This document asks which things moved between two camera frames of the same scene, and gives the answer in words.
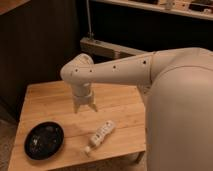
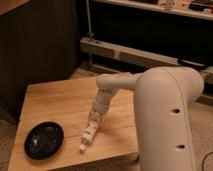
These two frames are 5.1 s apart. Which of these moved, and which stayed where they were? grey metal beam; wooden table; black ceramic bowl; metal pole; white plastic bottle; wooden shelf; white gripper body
Moved: white gripper body; white plastic bottle
Stayed: wooden table; grey metal beam; wooden shelf; metal pole; black ceramic bowl
